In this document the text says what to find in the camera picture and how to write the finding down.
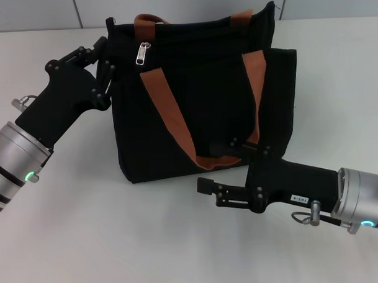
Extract black food bag orange handles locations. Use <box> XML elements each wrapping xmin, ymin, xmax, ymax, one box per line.
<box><xmin>105</xmin><ymin>0</ymin><xmax>302</xmax><ymax>185</ymax></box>

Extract silver zipper pull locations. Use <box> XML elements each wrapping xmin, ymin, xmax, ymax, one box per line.
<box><xmin>135</xmin><ymin>40</ymin><xmax>152</xmax><ymax>66</ymax></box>

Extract left gripper cable with connector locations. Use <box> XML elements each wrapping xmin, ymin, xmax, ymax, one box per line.
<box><xmin>11</xmin><ymin>95</ymin><xmax>37</xmax><ymax>113</ymax></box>

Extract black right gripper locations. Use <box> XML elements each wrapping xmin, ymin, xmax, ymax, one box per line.
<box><xmin>194</xmin><ymin>133</ymin><xmax>341</xmax><ymax>217</ymax></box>

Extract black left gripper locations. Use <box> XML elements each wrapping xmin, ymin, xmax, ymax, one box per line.
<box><xmin>11</xmin><ymin>35</ymin><xmax>120</xmax><ymax>151</ymax></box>

